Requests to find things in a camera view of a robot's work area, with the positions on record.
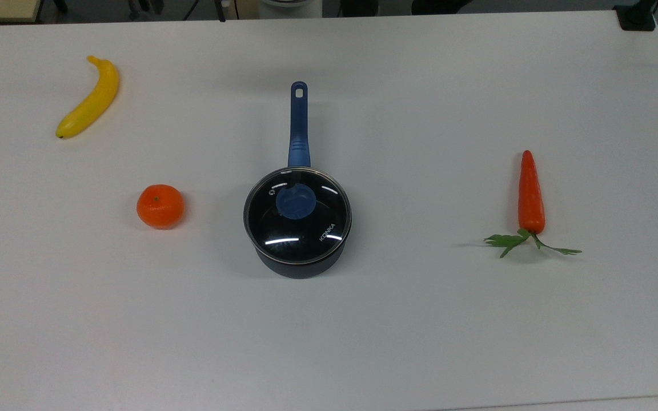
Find glass pot lid blue knob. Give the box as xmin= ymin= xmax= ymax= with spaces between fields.
xmin=243 ymin=167 xmax=352 ymax=267

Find orange toy tangerine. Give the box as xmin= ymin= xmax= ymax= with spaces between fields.
xmin=137 ymin=184 xmax=184 ymax=230

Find orange toy carrot green leaves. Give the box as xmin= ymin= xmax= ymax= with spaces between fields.
xmin=483 ymin=150 xmax=583 ymax=259

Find yellow toy banana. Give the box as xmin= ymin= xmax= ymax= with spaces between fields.
xmin=55 ymin=55 xmax=120 ymax=139

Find white adjacent table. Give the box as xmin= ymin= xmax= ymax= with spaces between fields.
xmin=438 ymin=394 xmax=658 ymax=411

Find dark blue saucepan blue handle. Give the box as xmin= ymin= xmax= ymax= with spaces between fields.
xmin=243 ymin=82 xmax=352 ymax=280

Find black table clamp mount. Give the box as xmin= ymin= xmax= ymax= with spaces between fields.
xmin=614 ymin=0 xmax=658 ymax=31

